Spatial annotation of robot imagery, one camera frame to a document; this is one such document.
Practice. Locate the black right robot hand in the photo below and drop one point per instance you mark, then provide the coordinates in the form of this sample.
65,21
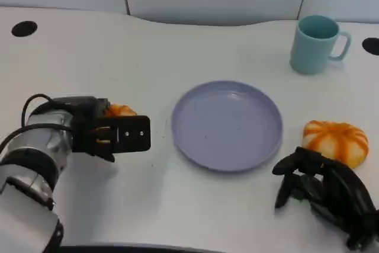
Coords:
334,188

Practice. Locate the lilac plate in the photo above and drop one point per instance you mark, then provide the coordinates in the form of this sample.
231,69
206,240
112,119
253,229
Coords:
225,125

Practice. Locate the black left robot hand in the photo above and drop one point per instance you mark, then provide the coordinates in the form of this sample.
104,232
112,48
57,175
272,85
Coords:
86,108

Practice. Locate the pale green mug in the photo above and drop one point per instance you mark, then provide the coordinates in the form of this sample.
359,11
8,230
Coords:
311,54

